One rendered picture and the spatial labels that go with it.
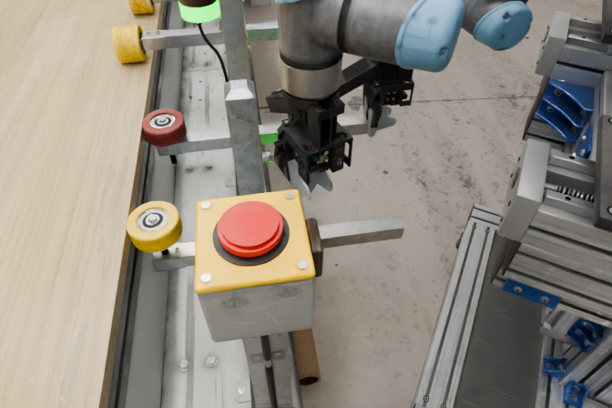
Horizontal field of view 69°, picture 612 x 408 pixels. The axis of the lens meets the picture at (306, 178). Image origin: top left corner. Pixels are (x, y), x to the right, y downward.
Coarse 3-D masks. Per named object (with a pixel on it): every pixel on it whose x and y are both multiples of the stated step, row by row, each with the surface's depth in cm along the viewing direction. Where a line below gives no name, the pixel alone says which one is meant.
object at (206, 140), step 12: (348, 120) 94; (360, 120) 94; (192, 132) 91; (204, 132) 91; (216, 132) 91; (228, 132) 91; (264, 132) 91; (276, 132) 91; (348, 132) 94; (360, 132) 95; (180, 144) 89; (192, 144) 90; (204, 144) 91; (216, 144) 91; (228, 144) 92; (264, 144) 93
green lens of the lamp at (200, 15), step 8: (184, 8) 66; (192, 8) 66; (200, 8) 66; (208, 8) 66; (216, 8) 67; (184, 16) 67; (192, 16) 66; (200, 16) 66; (208, 16) 67; (216, 16) 68
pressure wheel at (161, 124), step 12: (144, 120) 87; (156, 120) 87; (168, 120) 87; (180, 120) 87; (144, 132) 86; (156, 132) 84; (168, 132) 84; (180, 132) 86; (156, 144) 86; (168, 144) 86
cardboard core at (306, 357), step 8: (296, 336) 143; (304, 336) 142; (312, 336) 145; (296, 344) 141; (304, 344) 140; (312, 344) 142; (296, 352) 139; (304, 352) 138; (312, 352) 140; (296, 360) 138; (304, 360) 137; (312, 360) 138; (304, 368) 135; (312, 368) 136; (304, 376) 134; (312, 376) 135; (320, 376) 136; (304, 384) 138
